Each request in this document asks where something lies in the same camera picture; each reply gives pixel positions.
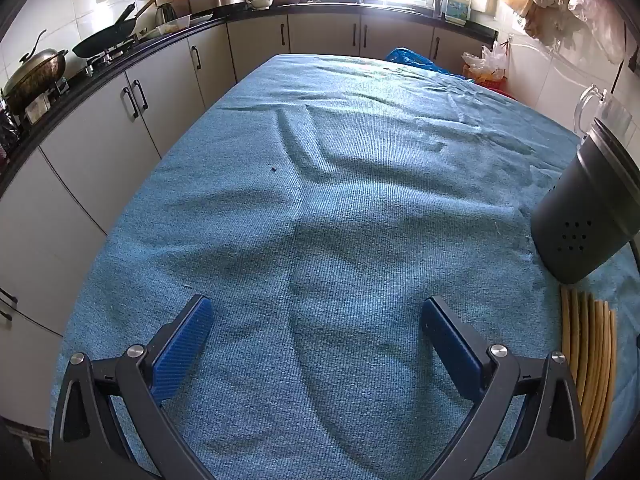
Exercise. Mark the black kitchen countertop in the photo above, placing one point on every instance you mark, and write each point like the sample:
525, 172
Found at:
320, 8

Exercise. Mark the beige lower kitchen cabinets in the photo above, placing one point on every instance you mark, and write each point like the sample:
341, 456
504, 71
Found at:
165, 95

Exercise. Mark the steel kettle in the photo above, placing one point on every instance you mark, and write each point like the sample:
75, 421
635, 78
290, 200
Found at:
166, 11

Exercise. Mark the dish detergent bottle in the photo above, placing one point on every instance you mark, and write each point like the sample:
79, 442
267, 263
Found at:
457, 7

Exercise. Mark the lidded metal wok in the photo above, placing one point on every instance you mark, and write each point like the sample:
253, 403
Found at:
35, 72

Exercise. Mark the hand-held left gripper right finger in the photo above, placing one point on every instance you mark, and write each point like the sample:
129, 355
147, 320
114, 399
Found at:
450, 345

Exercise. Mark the blue plastic bag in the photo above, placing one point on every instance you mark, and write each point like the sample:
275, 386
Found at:
410, 57

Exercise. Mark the black frying wok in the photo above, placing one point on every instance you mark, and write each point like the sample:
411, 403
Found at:
105, 37

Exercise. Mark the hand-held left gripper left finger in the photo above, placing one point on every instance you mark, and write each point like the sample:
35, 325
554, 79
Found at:
182, 340

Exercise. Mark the gas stove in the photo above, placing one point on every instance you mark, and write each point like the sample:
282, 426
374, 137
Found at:
107, 57

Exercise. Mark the bunch of wooden chopsticks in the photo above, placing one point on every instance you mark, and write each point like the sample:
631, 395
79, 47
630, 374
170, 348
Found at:
590, 360

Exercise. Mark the blue towel tablecloth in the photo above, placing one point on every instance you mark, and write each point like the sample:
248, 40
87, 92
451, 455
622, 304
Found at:
320, 185

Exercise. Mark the grey perforated utensil holder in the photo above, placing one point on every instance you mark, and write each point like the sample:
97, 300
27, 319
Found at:
580, 210

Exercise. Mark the clear glass mug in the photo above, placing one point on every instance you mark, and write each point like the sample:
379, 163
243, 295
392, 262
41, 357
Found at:
607, 107

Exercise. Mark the small white bowl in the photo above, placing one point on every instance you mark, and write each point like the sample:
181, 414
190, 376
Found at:
260, 3

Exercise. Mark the shallow food tray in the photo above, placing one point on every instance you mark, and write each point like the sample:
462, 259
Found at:
172, 25

